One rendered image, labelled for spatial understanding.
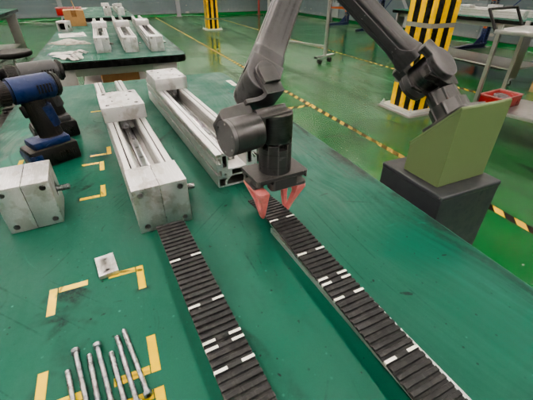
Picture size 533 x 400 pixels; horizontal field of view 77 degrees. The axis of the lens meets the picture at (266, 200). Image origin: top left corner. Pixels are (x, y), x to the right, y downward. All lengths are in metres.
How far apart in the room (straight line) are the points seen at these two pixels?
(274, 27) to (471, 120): 0.46
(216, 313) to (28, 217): 0.45
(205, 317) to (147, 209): 0.26
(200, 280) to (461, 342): 0.37
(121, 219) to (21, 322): 0.25
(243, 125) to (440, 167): 0.51
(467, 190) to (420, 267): 0.32
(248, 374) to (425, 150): 0.65
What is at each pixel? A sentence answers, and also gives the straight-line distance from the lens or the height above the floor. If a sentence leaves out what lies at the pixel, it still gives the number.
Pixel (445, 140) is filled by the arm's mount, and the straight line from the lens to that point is 0.84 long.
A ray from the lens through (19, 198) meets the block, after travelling 0.76.
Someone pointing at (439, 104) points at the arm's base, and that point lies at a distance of 0.89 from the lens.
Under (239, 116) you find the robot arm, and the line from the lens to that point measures 0.52.
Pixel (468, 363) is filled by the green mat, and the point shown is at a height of 0.78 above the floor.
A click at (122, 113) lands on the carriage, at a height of 0.89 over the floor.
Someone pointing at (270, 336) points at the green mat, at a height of 0.78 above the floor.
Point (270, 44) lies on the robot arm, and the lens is 0.63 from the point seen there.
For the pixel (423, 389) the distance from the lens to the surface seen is 0.45.
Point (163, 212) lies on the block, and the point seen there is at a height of 0.81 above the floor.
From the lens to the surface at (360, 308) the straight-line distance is 0.49.
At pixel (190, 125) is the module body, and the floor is 0.86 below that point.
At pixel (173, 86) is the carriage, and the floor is 0.88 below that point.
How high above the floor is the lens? 1.18
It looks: 33 degrees down
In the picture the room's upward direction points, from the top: straight up
